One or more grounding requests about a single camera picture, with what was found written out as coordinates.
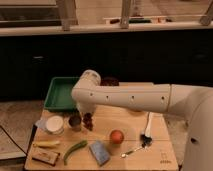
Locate dark red grape bunch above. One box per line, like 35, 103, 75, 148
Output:
83, 113, 93, 131

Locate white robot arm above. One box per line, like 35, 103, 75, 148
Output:
71, 70, 213, 171

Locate metal cup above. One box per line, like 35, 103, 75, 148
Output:
69, 115, 81, 131

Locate green plastic tray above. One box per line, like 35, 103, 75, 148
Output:
44, 77, 79, 112

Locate white round container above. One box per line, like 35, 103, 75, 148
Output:
45, 116, 64, 134

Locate green pepper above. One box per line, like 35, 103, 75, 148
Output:
63, 140, 88, 165

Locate dark red bowl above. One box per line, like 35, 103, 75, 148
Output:
101, 77, 119, 86

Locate blue sponge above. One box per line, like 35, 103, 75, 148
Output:
89, 141, 110, 166

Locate orange fruit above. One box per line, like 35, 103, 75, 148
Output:
110, 130, 124, 144

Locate yellow banana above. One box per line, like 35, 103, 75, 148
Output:
33, 141, 60, 148

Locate brown wooden block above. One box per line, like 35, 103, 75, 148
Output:
32, 148, 60, 166

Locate metal spoon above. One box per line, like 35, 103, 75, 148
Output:
121, 144, 147, 158

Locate white handled brush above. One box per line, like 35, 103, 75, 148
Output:
141, 112, 153, 146

